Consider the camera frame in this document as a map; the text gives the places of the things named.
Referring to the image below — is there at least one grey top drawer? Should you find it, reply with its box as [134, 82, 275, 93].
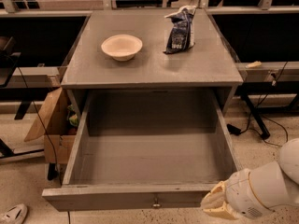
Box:
[43, 90, 240, 211]

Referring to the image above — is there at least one black floor cable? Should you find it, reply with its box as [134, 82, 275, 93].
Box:
[6, 54, 72, 224]
[226, 61, 290, 148]

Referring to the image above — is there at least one white sneaker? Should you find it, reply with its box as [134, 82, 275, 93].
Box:
[0, 203, 28, 224]

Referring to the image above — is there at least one black floor cable right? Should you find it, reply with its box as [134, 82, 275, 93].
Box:
[226, 61, 290, 148]

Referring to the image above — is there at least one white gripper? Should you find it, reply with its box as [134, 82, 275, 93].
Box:
[201, 169, 272, 220]

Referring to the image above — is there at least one blue chip bag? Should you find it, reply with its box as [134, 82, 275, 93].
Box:
[164, 6, 196, 54]

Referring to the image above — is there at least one green item in box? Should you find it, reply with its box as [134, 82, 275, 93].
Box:
[66, 105, 79, 135]

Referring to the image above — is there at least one brown cardboard box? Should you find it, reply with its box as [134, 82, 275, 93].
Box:
[24, 88, 76, 164]

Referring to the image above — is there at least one black floor cable left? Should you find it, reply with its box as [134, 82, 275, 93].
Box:
[6, 54, 72, 224]

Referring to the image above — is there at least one grey drawer cabinet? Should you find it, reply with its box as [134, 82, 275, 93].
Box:
[62, 8, 243, 108]

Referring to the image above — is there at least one yellow foam scrap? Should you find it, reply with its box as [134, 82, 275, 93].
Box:
[246, 61, 262, 69]

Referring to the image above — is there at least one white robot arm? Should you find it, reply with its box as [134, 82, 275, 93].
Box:
[201, 138, 299, 220]

